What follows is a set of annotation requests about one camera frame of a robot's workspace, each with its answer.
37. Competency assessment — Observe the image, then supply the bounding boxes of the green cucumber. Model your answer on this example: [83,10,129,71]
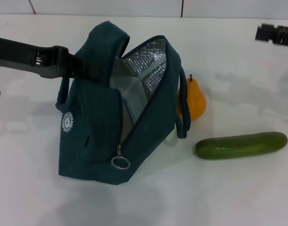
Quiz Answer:
[195,131,288,161]

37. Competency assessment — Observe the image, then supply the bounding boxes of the dark teal insulated lunch bag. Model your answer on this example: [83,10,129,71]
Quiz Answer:
[55,21,191,187]

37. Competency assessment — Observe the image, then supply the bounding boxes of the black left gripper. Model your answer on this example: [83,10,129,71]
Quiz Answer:
[0,36,112,80]

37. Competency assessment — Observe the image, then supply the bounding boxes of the orange yellow pear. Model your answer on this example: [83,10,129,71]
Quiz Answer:
[176,74,207,122]

